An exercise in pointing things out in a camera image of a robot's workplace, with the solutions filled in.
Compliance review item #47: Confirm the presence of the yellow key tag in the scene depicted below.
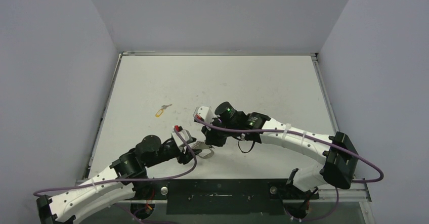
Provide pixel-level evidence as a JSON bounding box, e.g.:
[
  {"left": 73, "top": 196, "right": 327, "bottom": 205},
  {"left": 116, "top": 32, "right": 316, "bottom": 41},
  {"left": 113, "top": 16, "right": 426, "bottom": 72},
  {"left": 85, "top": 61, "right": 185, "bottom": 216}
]
[{"left": 155, "top": 109, "right": 164, "bottom": 118}]

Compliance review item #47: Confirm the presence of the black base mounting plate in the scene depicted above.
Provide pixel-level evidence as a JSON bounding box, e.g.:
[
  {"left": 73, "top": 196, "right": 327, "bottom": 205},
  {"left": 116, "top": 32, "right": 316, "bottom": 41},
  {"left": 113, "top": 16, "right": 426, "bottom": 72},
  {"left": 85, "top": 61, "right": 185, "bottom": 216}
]
[{"left": 130, "top": 178, "right": 319, "bottom": 219}]

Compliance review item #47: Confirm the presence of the silver carabiner keyring with rings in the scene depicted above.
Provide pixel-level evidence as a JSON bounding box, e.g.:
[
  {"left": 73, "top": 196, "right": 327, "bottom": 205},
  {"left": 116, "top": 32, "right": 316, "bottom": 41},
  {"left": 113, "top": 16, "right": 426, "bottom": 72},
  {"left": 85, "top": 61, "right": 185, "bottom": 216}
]
[{"left": 191, "top": 141, "right": 215, "bottom": 159}]

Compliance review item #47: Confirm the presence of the aluminium front rail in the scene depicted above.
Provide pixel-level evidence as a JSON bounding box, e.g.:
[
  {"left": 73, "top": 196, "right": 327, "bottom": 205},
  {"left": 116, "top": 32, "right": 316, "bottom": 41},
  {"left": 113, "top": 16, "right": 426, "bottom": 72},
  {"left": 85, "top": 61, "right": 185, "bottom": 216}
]
[{"left": 69, "top": 178, "right": 372, "bottom": 204}]

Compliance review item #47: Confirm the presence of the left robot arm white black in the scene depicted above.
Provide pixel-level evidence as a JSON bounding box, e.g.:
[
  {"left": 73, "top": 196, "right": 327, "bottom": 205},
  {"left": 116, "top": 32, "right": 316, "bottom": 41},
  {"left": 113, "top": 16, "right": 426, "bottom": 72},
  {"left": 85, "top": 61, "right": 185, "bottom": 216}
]
[{"left": 36, "top": 130, "right": 200, "bottom": 223}]

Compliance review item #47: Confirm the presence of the silver key with ring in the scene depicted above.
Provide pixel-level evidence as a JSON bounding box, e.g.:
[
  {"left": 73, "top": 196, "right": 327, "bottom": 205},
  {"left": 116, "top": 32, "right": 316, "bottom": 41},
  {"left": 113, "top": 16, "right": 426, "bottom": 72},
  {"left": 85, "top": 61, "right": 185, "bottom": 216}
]
[{"left": 161, "top": 104, "right": 172, "bottom": 110}]

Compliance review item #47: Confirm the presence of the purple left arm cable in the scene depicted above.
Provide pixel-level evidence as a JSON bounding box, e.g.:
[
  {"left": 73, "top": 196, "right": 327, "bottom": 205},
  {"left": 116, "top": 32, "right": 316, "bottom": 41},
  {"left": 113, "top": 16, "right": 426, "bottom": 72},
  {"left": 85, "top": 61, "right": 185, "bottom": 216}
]
[{"left": 32, "top": 127, "right": 198, "bottom": 224}]

